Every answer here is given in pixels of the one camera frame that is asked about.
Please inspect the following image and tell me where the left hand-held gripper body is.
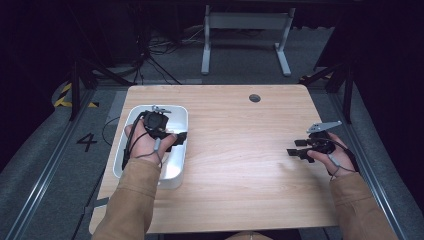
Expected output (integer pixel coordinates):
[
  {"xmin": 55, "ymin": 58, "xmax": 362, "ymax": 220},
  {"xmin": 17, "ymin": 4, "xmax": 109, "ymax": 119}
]
[{"xmin": 142, "ymin": 104, "xmax": 172, "ymax": 138}]

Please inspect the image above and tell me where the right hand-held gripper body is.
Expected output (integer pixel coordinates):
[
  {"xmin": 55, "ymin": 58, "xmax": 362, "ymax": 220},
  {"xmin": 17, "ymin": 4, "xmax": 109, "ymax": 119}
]
[{"xmin": 306, "ymin": 120, "xmax": 343, "ymax": 155}]

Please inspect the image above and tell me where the white plastic bin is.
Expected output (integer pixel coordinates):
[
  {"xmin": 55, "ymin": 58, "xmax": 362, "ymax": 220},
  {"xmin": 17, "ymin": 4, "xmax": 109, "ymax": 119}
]
[{"xmin": 112, "ymin": 104, "xmax": 189, "ymax": 190}]

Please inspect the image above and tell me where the person's left hand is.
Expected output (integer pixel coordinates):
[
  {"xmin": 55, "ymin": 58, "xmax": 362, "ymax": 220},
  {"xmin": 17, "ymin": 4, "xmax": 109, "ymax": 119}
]
[{"xmin": 124, "ymin": 118, "xmax": 178, "ymax": 165}]

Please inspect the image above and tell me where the person's right hand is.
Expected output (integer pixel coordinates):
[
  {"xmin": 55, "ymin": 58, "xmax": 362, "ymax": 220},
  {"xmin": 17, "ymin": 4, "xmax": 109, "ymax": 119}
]
[{"xmin": 306, "ymin": 132, "xmax": 356, "ymax": 178}]

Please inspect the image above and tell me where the black metal stand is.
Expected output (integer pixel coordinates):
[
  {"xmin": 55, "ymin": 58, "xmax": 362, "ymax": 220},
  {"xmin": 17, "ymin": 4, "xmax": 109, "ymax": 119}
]
[
  {"xmin": 68, "ymin": 57, "xmax": 135, "ymax": 122},
  {"xmin": 299, "ymin": 61, "xmax": 355, "ymax": 125}
]

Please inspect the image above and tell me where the grey tape piece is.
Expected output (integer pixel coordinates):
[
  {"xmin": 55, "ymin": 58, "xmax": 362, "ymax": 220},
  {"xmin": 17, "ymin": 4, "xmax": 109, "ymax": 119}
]
[{"xmin": 83, "ymin": 196, "xmax": 111, "ymax": 215}]

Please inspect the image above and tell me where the yellow black hazard tape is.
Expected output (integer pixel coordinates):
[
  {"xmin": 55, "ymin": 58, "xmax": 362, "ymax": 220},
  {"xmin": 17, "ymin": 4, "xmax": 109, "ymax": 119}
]
[{"xmin": 53, "ymin": 82, "xmax": 100, "ymax": 109}]

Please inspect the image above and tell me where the person's tan clothing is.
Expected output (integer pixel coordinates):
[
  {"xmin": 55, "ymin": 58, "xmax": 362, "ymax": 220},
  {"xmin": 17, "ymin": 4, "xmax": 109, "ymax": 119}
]
[{"xmin": 224, "ymin": 231, "xmax": 274, "ymax": 240}]

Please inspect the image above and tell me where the grey left gripper lanyard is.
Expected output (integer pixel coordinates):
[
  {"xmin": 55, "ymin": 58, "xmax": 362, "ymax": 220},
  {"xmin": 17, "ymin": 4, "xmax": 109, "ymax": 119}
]
[{"xmin": 134, "ymin": 137, "xmax": 164, "ymax": 168}]

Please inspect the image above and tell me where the grey gripper lanyard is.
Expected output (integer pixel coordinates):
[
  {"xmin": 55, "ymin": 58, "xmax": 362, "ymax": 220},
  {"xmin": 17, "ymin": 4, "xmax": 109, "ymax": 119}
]
[
  {"xmin": 134, "ymin": 137, "xmax": 164, "ymax": 168},
  {"xmin": 327, "ymin": 154, "xmax": 357, "ymax": 182}
]

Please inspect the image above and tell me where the grey right gripper lanyard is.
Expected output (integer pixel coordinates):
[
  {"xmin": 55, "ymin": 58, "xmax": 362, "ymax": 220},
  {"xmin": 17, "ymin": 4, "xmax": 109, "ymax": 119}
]
[{"xmin": 327, "ymin": 154, "xmax": 357, "ymax": 182}]

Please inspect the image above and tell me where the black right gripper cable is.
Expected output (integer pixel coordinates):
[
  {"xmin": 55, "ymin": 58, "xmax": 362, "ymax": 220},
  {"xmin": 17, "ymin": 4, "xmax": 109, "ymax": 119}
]
[{"xmin": 319, "ymin": 136, "xmax": 361, "ymax": 173}]

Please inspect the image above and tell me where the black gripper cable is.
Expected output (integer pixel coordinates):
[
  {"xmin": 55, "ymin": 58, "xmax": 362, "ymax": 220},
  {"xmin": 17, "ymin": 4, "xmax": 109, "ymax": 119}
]
[
  {"xmin": 319, "ymin": 136, "xmax": 361, "ymax": 173},
  {"xmin": 121, "ymin": 111, "xmax": 150, "ymax": 170}
]

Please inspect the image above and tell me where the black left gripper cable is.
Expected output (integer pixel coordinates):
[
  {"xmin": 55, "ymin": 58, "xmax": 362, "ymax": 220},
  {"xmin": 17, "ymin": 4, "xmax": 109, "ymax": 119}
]
[{"xmin": 121, "ymin": 111, "xmax": 150, "ymax": 170}]

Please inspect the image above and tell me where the aluminium floor rail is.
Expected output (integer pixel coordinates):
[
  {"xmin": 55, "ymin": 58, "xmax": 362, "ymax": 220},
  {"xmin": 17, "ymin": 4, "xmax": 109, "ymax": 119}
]
[
  {"xmin": 3, "ymin": 89, "xmax": 98, "ymax": 240},
  {"xmin": 327, "ymin": 90, "xmax": 408, "ymax": 240}
]

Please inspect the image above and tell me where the thin black floor cable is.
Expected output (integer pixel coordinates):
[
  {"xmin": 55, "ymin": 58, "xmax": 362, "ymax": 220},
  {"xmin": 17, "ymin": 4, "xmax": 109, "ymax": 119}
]
[{"xmin": 101, "ymin": 116, "xmax": 122, "ymax": 148}]

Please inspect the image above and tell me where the bundle of black floor cables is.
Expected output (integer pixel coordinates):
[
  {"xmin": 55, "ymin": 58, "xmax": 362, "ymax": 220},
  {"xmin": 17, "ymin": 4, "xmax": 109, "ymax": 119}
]
[{"xmin": 132, "ymin": 25, "xmax": 208, "ymax": 86}]

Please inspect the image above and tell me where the grey metal desk frame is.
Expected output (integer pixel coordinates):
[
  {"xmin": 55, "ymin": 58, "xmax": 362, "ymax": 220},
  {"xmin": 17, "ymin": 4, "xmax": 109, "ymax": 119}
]
[{"xmin": 200, "ymin": 4, "xmax": 297, "ymax": 77}]

